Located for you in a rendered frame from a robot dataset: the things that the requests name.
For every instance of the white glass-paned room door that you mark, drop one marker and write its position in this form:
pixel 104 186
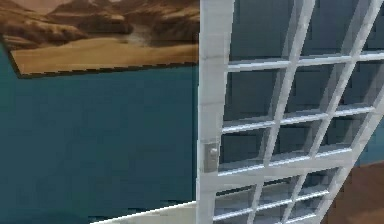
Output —
pixel 213 83

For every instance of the grey door knob plate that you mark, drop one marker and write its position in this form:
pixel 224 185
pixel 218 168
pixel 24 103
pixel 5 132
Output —
pixel 211 156

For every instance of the brown desert landscape picture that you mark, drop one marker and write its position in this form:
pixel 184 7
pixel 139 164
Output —
pixel 100 36

